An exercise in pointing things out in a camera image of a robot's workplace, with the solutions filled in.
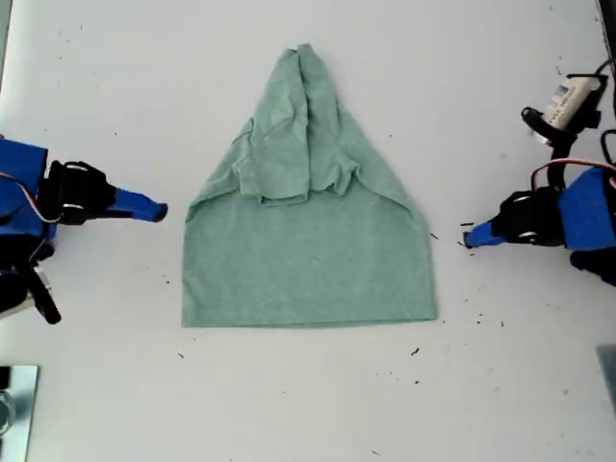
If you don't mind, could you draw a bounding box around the shiny steel plate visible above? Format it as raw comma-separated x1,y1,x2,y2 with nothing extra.
0,364,40,462

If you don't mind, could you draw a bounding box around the green t-shirt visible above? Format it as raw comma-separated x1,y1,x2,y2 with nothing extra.
180,42,439,329

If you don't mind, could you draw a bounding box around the black camera stalk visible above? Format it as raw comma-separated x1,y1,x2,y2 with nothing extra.
521,106,603,192
26,264,63,326

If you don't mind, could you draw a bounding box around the black camera cable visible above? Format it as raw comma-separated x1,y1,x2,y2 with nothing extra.
567,57,616,167

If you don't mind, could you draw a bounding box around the gripper servo wire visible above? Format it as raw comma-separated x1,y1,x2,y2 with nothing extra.
530,157,616,193
0,170,64,225

